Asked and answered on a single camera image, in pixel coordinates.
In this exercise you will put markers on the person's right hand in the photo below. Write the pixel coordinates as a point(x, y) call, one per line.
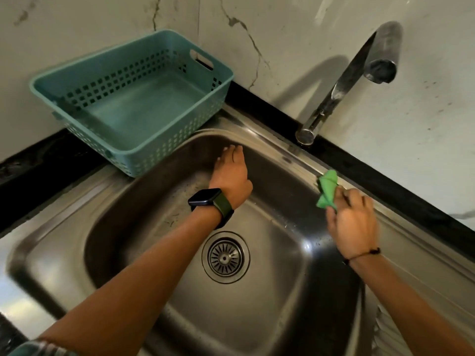
point(352, 226)

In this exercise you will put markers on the person's right fingers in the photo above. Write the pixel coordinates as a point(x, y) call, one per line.
point(352, 198)

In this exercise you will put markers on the chrome sink faucet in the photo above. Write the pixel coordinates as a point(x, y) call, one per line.
point(352, 77)

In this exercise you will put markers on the green scrub cloth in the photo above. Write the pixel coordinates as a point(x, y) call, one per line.
point(327, 190)

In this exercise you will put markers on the person's left hand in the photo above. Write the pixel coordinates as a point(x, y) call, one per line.
point(230, 174)

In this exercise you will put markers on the round metal sink drain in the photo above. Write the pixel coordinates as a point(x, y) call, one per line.
point(225, 257)

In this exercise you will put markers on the stainless steel sink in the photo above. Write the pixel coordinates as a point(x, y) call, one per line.
point(237, 255)

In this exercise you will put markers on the teal plastic perforated basket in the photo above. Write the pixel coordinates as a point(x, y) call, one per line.
point(133, 103)

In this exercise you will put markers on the person's right forearm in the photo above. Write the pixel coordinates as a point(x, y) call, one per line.
point(404, 304)

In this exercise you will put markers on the person's left fingers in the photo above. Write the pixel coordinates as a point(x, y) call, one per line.
point(230, 151)

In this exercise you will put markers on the striped shirt sleeve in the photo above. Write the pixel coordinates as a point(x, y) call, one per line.
point(40, 348)

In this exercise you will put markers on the person's left forearm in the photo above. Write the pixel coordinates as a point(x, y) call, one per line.
point(133, 278)

